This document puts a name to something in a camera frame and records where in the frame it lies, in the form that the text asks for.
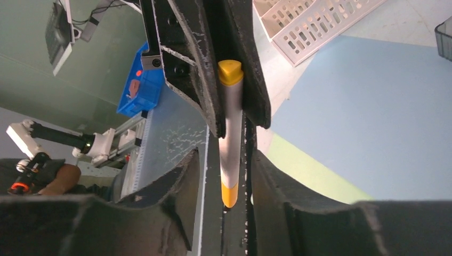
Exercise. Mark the blue plastic bin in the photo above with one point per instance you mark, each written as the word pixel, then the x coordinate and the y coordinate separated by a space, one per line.
pixel 142 87

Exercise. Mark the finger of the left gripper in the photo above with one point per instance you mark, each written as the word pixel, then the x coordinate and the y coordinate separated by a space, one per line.
pixel 256 102
pixel 188 58

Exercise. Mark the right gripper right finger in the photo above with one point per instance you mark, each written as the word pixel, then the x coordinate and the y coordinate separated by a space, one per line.
pixel 292 219

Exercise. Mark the orange cap marker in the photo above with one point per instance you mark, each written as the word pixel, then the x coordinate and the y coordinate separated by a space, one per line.
pixel 231 77

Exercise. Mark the white black teleoperation handle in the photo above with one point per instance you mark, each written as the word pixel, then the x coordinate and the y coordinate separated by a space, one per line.
pixel 96 146

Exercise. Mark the white plastic file rack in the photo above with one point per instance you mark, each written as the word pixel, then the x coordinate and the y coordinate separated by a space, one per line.
pixel 299 28

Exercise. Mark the white black keyboard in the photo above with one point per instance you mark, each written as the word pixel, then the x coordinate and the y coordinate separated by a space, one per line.
pixel 59 34

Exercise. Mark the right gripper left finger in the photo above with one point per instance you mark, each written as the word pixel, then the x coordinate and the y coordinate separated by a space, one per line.
pixel 155 220

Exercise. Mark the clear plastic drawer box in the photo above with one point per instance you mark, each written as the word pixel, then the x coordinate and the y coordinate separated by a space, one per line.
pixel 443 39

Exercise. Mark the green clipboard sheet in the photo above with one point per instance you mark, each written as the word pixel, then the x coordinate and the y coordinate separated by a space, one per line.
pixel 308 171

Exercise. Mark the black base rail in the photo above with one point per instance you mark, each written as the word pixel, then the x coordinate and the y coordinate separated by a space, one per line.
pixel 224 231

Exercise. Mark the blue clipboard sheet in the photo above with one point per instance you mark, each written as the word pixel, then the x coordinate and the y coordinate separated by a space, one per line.
pixel 378 114

